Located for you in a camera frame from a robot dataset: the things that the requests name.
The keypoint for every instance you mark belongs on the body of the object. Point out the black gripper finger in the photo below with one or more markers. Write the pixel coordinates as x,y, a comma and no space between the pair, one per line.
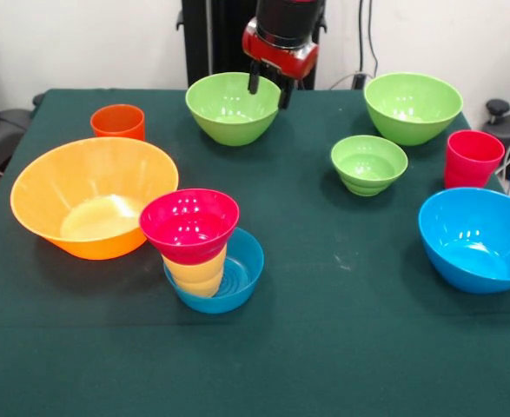
286,93
253,80

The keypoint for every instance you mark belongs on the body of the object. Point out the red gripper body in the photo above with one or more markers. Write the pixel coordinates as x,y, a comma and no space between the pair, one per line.
276,58

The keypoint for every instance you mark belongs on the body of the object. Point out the large green plastic bowl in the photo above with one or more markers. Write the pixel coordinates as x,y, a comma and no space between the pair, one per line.
413,128
224,126

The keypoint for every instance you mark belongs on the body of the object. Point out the small pink plastic bowl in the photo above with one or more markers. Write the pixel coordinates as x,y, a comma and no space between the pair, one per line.
189,247

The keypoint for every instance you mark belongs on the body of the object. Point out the yellow plastic cup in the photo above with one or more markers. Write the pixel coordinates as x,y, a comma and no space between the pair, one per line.
198,278

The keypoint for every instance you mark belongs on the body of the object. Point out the black plug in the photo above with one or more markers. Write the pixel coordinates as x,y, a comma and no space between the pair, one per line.
359,80

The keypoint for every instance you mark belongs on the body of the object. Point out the small green plastic bowl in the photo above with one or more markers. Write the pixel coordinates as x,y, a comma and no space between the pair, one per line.
367,182

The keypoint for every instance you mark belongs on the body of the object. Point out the orange plastic cup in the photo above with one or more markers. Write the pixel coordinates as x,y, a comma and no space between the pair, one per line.
117,128

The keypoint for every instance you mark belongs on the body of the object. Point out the small blue plastic bowl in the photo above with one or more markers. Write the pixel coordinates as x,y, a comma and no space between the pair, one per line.
248,269

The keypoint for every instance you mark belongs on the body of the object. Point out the red plastic cup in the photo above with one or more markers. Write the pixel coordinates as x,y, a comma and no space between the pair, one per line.
472,171

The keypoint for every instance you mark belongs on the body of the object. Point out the black round knob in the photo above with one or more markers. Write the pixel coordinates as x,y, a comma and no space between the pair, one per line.
497,106

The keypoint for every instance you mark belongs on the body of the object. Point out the large orange plastic bowl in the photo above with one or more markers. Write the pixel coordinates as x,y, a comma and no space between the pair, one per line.
41,187

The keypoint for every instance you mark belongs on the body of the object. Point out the large blue plastic bowl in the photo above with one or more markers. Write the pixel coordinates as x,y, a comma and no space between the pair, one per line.
454,269

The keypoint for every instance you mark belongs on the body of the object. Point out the black chair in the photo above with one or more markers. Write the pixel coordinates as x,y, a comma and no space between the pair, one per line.
2,130

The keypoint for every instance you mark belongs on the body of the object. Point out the dark green table cloth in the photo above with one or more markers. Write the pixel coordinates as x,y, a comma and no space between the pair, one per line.
324,347

